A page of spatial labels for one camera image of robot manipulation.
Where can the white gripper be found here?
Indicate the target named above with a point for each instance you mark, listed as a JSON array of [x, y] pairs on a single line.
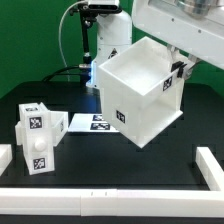
[[194, 26]]

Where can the white drawer box frame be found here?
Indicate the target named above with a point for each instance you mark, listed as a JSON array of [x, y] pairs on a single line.
[[140, 94]]

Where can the white small drawer with knob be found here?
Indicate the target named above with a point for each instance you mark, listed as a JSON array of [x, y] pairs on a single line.
[[38, 132]]

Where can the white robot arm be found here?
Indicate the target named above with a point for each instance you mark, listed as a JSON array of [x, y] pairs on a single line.
[[115, 34]]

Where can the white marker sheet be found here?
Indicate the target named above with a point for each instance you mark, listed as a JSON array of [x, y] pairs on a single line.
[[87, 122]]

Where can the white left fence block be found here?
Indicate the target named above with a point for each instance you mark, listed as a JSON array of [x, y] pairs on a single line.
[[5, 157]]

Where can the white right fence rail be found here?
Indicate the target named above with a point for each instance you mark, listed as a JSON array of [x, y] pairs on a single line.
[[210, 169]]

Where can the white fence rail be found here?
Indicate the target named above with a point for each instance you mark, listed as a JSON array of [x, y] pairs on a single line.
[[112, 202], [210, 169]]

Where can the white front fence rail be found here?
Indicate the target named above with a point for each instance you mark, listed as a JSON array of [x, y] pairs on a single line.
[[112, 202]]

